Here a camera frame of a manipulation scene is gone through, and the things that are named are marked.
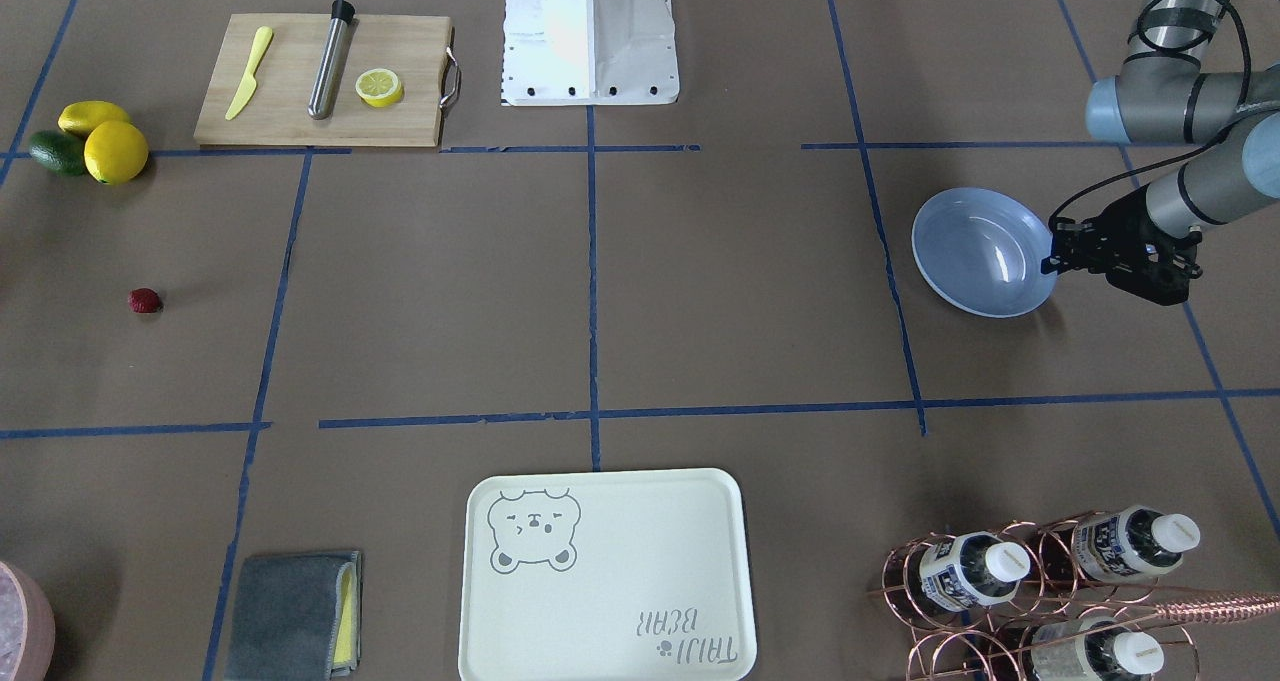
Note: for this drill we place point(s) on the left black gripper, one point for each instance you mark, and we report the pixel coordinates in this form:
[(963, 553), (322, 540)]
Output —
[(1122, 229)]

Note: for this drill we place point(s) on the blue plate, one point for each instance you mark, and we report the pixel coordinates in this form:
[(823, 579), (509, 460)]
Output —
[(982, 251)]

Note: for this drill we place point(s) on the red strawberry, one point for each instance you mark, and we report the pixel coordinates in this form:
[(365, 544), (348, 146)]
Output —
[(145, 301)]

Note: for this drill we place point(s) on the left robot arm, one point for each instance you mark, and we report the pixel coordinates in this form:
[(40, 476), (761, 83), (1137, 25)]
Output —
[(1187, 78)]

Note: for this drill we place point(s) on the tea bottle front of rack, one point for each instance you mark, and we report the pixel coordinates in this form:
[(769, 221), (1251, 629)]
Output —
[(1095, 648)]

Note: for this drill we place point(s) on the cream bear tray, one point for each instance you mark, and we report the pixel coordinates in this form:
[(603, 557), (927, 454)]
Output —
[(624, 575)]

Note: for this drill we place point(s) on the half lemon slice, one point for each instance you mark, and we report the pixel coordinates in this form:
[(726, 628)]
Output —
[(379, 88)]

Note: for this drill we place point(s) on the steel cylinder with black cap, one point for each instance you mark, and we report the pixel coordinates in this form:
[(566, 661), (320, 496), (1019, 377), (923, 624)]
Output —
[(322, 98)]

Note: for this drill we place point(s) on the wooden cutting board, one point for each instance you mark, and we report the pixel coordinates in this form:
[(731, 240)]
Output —
[(415, 47)]

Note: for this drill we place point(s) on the yellow sponge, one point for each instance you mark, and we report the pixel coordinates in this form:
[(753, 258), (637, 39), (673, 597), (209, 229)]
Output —
[(345, 653)]

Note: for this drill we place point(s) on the yellow plastic knife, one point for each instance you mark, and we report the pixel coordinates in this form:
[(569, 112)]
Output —
[(248, 82)]

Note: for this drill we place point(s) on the yellow lemon round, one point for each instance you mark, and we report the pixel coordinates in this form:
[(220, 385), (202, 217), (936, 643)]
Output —
[(115, 152)]

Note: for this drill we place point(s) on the yellow lemon elongated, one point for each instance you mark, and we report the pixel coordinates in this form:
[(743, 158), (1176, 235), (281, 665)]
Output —
[(81, 118)]

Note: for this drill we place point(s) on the green lime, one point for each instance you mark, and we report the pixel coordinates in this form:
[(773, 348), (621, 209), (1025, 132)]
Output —
[(58, 151)]

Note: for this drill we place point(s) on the pink bowl of ice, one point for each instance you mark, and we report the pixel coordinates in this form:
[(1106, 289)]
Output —
[(29, 628)]

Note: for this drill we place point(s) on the copper wire bottle rack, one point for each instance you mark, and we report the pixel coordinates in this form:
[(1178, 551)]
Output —
[(986, 643)]

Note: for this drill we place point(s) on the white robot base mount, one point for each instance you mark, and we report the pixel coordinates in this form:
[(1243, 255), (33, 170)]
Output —
[(589, 53)]

